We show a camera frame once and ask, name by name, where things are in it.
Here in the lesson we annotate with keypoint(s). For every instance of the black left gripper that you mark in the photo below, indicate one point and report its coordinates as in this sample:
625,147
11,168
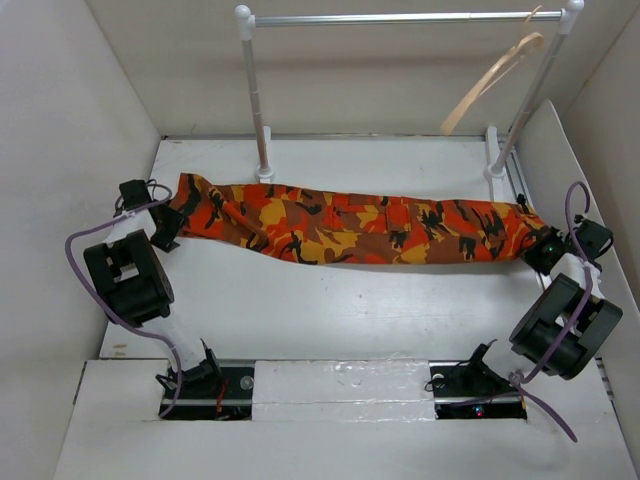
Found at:
176,222

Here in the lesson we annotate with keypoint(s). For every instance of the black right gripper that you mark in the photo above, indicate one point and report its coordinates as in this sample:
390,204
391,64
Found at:
530,252

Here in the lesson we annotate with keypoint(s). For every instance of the orange camouflage trousers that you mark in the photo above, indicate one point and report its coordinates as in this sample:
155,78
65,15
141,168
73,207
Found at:
313,227

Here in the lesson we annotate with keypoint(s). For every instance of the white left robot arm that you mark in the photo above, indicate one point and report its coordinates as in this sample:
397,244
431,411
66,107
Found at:
128,277

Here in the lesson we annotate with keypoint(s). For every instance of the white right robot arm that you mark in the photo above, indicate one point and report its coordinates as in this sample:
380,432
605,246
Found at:
571,319

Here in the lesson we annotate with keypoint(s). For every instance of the beige wooden hanger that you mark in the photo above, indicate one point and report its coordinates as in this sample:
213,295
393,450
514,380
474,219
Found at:
528,42

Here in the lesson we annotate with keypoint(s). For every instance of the white clothes rack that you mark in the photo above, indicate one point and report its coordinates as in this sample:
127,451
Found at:
383,68

